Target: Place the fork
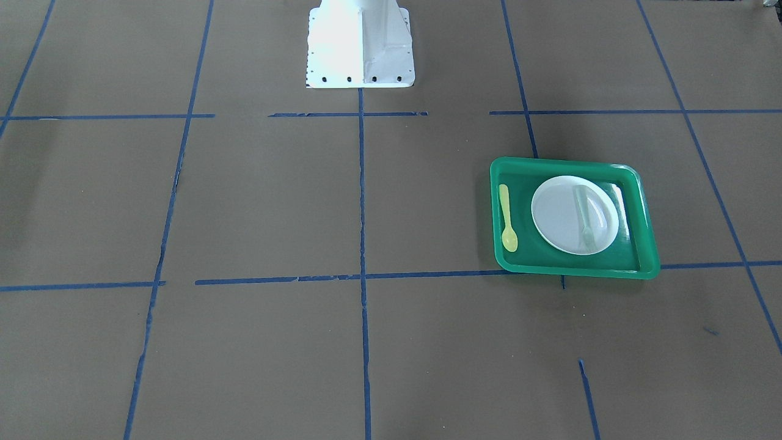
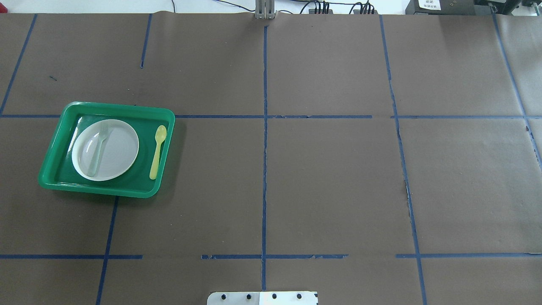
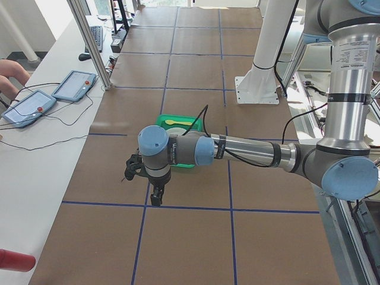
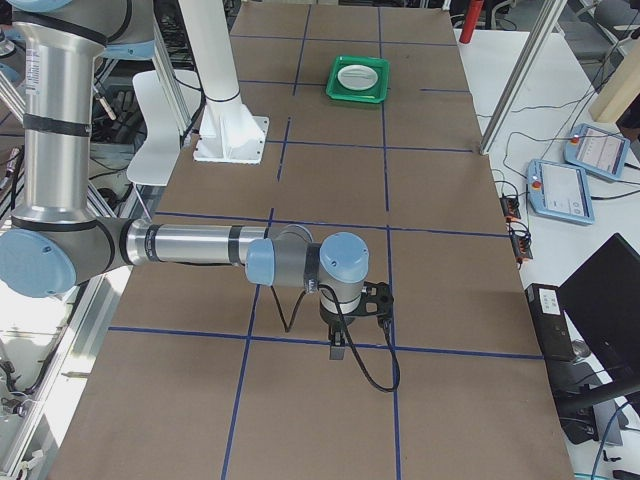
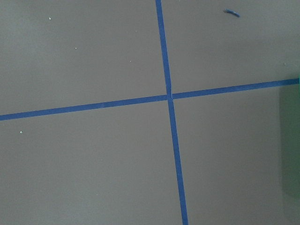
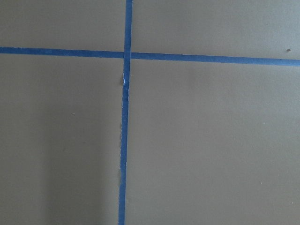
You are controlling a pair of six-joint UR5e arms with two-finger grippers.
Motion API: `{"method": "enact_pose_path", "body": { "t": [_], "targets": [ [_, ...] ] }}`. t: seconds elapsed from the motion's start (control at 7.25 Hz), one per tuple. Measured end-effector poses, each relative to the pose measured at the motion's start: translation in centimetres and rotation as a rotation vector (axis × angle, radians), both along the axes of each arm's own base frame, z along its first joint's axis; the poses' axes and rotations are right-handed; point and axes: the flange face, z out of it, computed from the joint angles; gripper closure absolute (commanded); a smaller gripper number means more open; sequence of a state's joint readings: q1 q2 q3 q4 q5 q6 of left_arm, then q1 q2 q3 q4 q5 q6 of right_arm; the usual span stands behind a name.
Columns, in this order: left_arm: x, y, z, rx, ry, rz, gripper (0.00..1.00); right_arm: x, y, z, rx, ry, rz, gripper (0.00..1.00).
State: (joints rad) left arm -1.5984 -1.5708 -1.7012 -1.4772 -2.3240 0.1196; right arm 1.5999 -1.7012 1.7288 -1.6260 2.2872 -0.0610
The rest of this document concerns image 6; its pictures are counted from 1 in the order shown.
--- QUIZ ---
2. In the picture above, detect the blue tape strip lengthwise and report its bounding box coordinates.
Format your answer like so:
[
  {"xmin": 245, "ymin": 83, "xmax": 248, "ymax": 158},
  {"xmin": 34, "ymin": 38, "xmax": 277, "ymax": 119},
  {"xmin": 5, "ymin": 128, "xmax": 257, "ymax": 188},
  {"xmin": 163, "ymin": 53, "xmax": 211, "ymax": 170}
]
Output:
[{"xmin": 118, "ymin": 0, "xmax": 133, "ymax": 225}]

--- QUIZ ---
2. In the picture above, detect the blue tape strip crosswise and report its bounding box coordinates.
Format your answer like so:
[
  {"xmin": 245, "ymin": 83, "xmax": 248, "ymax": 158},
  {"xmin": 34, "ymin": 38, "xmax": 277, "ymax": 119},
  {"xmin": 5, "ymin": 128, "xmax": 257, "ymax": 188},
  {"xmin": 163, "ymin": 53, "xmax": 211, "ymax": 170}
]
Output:
[{"xmin": 0, "ymin": 47, "xmax": 300, "ymax": 67}]

